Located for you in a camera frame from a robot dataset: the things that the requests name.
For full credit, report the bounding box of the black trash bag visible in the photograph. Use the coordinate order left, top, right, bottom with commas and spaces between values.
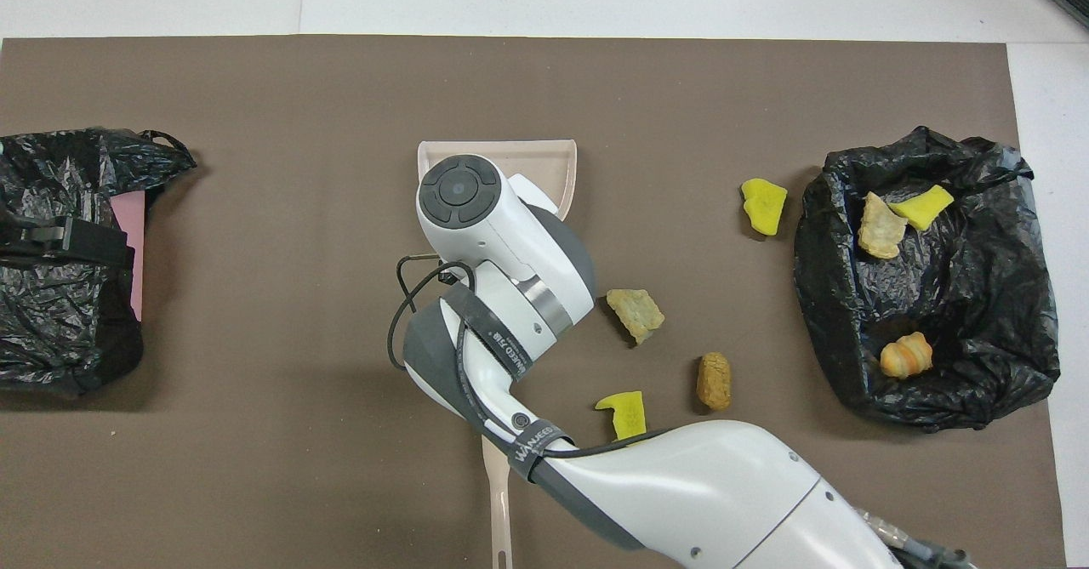
0, 127, 198, 398
794, 125, 1062, 432

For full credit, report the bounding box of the pale toy bread chunk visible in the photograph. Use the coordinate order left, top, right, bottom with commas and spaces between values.
606, 287, 666, 347
858, 192, 909, 260

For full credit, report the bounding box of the yellow green sponge piece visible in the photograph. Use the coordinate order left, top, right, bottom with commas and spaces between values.
889, 184, 955, 231

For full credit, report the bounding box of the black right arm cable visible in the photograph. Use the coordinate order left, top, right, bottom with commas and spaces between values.
388, 253, 673, 468

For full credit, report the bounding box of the beige hand brush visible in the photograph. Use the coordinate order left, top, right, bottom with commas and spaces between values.
481, 433, 514, 569

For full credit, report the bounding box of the pink bin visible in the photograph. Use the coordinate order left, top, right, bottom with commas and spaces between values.
111, 191, 147, 323

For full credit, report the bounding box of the toy croissant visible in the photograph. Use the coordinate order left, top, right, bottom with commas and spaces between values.
879, 332, 934, 380

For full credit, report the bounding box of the brown table mat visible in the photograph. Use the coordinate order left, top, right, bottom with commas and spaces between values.
0, 35, 1069, 569

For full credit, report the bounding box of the plain yellow sponge piece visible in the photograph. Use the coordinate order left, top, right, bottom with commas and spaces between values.
740, 178, 789, 236

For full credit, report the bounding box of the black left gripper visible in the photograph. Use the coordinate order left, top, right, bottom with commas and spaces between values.
0, 216, 135, 269

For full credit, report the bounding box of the right black trash bag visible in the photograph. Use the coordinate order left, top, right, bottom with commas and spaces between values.
794, 125, 1062, 432

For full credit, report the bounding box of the brown toy bread roll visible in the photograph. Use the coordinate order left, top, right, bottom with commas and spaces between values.
696, 352, 733, 411

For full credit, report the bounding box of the beige plastic dustpan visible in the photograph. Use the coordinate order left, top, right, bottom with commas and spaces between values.
417, 139, 578, 221

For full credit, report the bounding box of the notched yellow sponge piece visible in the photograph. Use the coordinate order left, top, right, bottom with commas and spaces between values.
594, 390, 647, 441

